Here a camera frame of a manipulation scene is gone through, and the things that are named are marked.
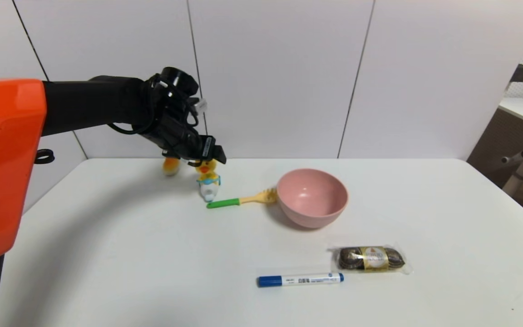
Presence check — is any blue and white marker pen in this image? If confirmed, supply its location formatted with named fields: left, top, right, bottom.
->
left=257, top=272, right=344, bottom=287

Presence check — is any orange and white toy bun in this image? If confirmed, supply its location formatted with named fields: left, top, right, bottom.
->
left=162, top=157, right=181, bottom=177

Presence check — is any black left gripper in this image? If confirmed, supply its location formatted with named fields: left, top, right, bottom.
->
left=162, top=112, right=227, bottom=168

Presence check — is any yellow fork with green handle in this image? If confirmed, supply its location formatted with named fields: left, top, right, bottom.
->
left=207, top=188, right=279, bottom=209

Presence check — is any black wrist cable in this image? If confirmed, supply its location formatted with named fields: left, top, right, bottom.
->
left=107, top=73, right=199, bottom=136

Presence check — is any wrapped chocolate balls pack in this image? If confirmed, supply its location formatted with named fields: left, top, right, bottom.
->
left=328, top=243, right=412, bottom=274

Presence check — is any yellow duck toy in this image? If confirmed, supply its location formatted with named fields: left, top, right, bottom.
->
left=195, top=159, right=222, bottom=203

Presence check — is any pink bowl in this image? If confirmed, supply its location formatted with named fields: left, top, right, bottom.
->
left=276, top=169, right=348, bottom=229

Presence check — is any white desk with brown panel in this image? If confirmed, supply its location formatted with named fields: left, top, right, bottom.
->
left=465, top=99, right=523, bottom=189

